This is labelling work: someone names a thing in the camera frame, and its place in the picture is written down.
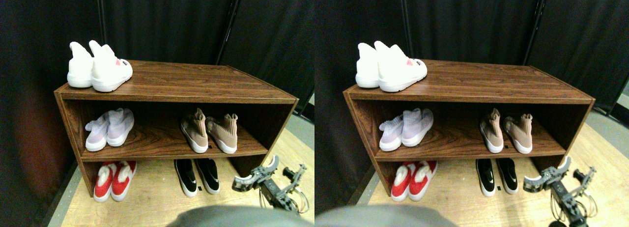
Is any black shoe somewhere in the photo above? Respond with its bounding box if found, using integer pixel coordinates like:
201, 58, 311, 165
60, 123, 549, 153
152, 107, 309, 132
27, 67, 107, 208
174, 159, 199, 197
476, 159, 496, 197
497, 159, 519, 195
196, 159, 221, 195

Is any beige shoe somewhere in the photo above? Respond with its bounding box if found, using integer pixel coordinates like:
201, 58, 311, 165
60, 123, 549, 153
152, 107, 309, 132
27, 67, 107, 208
205, 113, 239, 154
180, 108, 209, 154
503, 114, 533, 154
480, 108, 504, 154

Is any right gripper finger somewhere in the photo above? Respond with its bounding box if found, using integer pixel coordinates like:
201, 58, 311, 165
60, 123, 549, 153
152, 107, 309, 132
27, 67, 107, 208
256, 155, 280, 182
523, 172, 555, 194
546, 156, 572, 182
232, 172, 263, 193

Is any brown shoe rack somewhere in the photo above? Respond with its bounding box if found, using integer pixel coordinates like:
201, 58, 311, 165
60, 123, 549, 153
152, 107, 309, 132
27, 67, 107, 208
54, 60, 299, 197
343, 60, 596, 197

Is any white shoe with red mark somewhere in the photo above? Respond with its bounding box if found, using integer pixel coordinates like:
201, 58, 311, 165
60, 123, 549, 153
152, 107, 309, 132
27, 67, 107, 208
374, 41, 428, 93
88, 40, 133, 93

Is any curtain stand pole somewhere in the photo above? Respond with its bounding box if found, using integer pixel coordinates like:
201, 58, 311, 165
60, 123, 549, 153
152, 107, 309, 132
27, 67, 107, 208
96, 0, 109, 46
215, 0, 243, 65
522, 0, 548, 66

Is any lilac shoe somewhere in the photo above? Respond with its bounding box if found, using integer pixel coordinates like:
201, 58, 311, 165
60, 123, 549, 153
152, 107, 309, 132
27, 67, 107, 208
379, 115, 405, 152
85, 113, 110, 152
401, 108, 434, 147
107, 108, 135, 147

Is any black bracket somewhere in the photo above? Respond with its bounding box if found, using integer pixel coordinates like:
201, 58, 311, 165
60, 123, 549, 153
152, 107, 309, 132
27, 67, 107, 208
283, 163, 308, 194
572, 167, 597, 194

